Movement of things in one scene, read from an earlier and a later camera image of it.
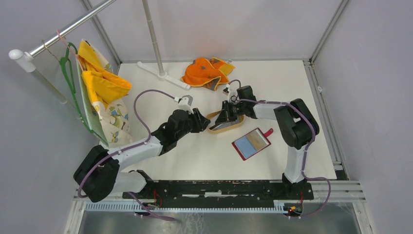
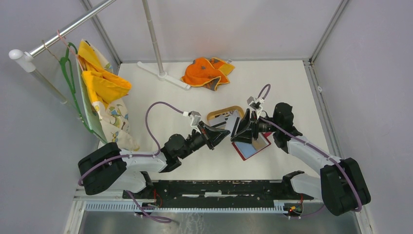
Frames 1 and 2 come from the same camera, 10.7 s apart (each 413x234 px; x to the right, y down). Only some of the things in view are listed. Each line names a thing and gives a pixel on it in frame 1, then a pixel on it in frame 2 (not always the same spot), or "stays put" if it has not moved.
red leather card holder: x=252 y=143 stays put
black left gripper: x=200 y=122 to x=220 y=134
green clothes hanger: x=65 y=65 stays put
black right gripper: x=225 y=116 to x=242 y=134
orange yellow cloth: x=208 y=72 stays put
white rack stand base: x=163 y=76 stays put
